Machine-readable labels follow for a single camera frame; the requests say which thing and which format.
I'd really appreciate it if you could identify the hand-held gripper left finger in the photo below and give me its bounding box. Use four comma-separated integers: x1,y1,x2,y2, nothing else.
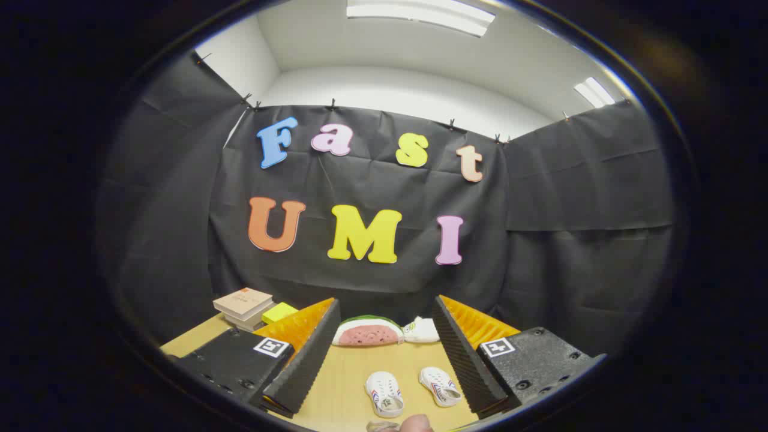
174,297,343,419

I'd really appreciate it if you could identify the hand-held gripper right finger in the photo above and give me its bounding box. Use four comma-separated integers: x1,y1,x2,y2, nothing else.
432,294,607,419

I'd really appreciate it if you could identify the white canvas shoe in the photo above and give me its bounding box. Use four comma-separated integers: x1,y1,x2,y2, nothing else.
418,366,463,409
365,371,406,419

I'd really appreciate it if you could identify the white plush toy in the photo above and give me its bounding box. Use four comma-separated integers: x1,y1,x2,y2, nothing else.
403,316,440,344

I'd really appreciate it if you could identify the yellow book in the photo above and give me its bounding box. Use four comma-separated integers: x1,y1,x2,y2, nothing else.
262,302,299,325

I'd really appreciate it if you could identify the watermelon slice plush toy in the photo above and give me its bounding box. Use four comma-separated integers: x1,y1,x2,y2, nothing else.
332,315,406,347

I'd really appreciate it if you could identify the beige book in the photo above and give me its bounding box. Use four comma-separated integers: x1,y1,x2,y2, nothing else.
213,287,274,320

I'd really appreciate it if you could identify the black backdrop cloth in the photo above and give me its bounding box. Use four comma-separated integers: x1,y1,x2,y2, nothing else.
99,51,679,361

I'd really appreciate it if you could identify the small ceiling light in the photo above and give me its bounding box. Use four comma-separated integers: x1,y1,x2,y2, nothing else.
573,76,617,110

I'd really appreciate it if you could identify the long ceiling light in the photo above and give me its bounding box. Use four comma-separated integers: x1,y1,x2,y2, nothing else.
346,0,497,38

